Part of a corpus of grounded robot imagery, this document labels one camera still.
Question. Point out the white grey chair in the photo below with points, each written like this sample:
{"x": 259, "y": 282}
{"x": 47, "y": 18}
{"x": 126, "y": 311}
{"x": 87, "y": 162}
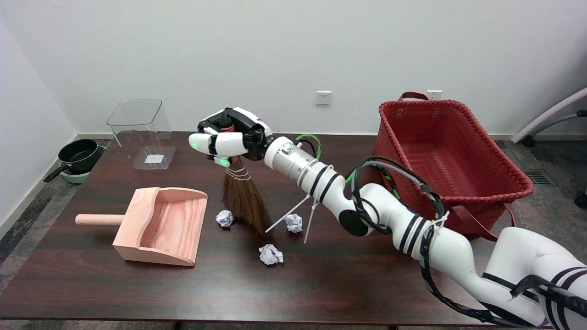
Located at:
{"x": 550, "y": 112}

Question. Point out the dark floor vent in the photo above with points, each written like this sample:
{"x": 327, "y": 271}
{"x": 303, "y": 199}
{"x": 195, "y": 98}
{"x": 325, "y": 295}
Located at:
{"x": 540, "y": 177}

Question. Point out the white paper ball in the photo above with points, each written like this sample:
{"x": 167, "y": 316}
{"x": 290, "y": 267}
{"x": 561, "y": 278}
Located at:
{"x": 224, "y": 218}
{"x": 270, "y": 254}
{"x": 293, "y": 222}

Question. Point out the red woven basket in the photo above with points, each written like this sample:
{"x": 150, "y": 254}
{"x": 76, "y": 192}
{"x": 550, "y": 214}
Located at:
{"x": 458, "y": 151}

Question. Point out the clear plastic container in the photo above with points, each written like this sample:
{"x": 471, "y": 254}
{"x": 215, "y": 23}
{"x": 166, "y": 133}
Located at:
{"x": 142, "y": 137}

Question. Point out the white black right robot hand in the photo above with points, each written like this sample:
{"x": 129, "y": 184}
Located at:
{"x": 229, "y": 143}

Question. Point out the black frying pan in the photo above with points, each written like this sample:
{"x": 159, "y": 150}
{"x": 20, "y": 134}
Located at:
{"x": 80, "y": 153}

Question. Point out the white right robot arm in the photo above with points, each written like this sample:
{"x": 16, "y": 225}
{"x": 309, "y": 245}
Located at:
{"x": 380, "y": 215}

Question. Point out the green pot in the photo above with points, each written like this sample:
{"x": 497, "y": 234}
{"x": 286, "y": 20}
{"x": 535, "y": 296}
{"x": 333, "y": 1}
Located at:
{"x": 75, "y": 177}

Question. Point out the black caster wheel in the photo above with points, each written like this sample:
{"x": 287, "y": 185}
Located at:
{"x": 581, "y": 200}

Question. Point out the white wall socket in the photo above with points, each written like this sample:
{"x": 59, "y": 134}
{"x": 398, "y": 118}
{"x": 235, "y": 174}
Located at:
{"x": 323, "y": 97}
{"x": 434, "y": 95}

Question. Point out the brown straw hand broom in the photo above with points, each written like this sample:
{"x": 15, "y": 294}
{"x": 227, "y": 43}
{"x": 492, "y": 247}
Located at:
{"x": 245, "y": 201}

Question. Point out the light wooden dustpan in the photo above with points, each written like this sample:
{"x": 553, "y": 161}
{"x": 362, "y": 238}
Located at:
{"x": 169, "y": 229}

